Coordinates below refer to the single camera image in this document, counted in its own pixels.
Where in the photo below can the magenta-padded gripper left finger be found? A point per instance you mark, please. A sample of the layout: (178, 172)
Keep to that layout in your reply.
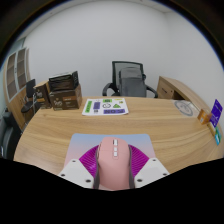
(75, 171)

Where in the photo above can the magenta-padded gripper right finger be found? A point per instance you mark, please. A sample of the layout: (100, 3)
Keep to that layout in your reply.
(151, 171)

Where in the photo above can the pink computer mouse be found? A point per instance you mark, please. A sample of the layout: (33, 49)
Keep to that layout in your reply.
(114, 166)

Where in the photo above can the pink-blue gradient mouse pad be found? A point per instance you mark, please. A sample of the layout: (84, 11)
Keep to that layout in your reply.
(83, 143)

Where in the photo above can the white sticker sheet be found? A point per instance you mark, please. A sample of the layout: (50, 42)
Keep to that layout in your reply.
(105, 106)

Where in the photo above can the large dark brown cardboard box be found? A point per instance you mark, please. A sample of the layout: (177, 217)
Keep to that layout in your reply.
(66, 99)

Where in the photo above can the green packet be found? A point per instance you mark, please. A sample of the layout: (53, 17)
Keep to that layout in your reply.
(217, 136)

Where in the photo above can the orange-brown cardboard box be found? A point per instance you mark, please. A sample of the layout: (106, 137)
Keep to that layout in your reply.
(204, 117)

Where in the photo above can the black leather sofa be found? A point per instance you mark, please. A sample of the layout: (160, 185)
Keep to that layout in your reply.
(7, 133)

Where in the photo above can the small brown cardboard box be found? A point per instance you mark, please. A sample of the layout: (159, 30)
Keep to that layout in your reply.
(42, 95)

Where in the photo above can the purple standing card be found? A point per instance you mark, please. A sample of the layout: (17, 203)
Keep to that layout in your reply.
(216, 113)

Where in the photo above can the wooden side desk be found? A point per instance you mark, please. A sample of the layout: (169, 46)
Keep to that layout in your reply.
(173, 86)

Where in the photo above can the grey backpack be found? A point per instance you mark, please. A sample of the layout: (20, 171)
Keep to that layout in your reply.
(132, 82)

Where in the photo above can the black open-top box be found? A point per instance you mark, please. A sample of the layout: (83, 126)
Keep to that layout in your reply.
(63, 81)

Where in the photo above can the black visitor chair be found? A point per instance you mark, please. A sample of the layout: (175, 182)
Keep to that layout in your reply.
(30, 87)

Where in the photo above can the black mesh office chair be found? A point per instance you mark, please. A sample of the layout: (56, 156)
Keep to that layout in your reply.
(116, 68)

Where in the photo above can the wooden glass-door cabinet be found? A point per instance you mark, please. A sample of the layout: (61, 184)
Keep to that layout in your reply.
(15, 80)

